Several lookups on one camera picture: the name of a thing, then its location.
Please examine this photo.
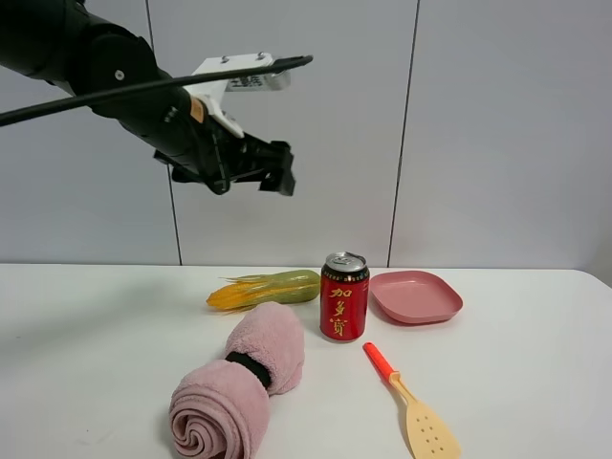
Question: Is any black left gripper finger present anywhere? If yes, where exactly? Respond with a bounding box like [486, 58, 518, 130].
[269, 141, 295, 196]

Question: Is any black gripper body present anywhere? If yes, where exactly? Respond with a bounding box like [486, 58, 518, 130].
[152, 95, 274, 195]

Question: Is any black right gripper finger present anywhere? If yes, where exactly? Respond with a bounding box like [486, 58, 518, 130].
[259, 172, 281, 192]

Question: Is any red drink can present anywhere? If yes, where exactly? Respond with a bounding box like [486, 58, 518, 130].
[319, 251, 370, 341]

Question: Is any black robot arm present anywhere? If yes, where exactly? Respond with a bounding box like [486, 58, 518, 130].
[1, 1, 307, 196]

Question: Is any toy corn cob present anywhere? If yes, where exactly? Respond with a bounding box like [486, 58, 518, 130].
[207, 270, 320, 313]

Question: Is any pink square plate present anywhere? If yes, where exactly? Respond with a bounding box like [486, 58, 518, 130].
[369, 271, 463, 325]

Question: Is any black band on towel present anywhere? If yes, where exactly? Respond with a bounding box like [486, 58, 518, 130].
[225, 351, 272, 389]

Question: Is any rolled pink towel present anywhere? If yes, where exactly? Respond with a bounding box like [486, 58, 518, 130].
[169, 302, 305, 458]

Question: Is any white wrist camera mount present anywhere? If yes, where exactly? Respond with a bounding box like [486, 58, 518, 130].
[185, 53, 291, 139]

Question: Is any black cable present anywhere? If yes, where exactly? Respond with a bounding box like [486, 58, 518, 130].
[0, 55, 315, 128]

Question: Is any slotted spatula, red handle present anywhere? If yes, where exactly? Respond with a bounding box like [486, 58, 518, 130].
[362, 342, 462, 459]

